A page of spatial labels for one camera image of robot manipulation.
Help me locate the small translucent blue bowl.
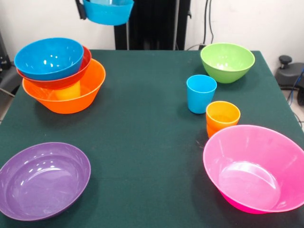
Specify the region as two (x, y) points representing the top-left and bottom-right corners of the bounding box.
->
(83, 0), (134, 26)

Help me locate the dark green table cloth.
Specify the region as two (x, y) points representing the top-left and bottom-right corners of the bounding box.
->
(0, 48), (304, 228)

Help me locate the green bowl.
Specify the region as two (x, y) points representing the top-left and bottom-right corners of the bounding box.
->
(200, 42), (256, 84)

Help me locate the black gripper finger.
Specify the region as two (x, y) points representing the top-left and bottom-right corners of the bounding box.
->
(75, 0), (87, 20)

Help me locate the black wall cable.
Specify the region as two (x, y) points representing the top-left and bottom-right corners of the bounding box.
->
(203, 0), (214, 45)

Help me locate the orange cup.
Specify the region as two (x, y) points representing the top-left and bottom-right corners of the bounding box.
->
(206, 123), (224, 139)
(206, 101), (241, 131)

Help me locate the red bowl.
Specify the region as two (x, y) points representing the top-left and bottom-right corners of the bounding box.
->
(16, 45), (92, 90)

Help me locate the purple bowl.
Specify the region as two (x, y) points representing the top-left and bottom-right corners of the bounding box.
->
(0, 142), (92, 221)

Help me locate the pink bowl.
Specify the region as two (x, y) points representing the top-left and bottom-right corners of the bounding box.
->
(202, 124), (304, 215)

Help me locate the orange bowl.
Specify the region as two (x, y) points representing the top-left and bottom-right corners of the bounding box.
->
(22, 58), (106, 114)

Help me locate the blue cup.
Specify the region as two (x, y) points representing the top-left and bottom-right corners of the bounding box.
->
(186, 74), (218, 114)

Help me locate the black office chair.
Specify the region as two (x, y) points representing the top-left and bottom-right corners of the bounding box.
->
(0, 30), (33, 95)

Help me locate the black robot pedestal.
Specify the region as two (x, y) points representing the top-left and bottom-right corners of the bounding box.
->
(114, 0), (192, 50)

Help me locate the large blue bowl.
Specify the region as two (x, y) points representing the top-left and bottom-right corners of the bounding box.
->
(13, 37), (85, 81)

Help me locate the yellow cup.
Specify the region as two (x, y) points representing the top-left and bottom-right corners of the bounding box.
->
(56, 80), (81, 100)

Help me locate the black chair base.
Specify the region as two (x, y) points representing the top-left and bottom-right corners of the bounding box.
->
(275, 55), (304, 107)

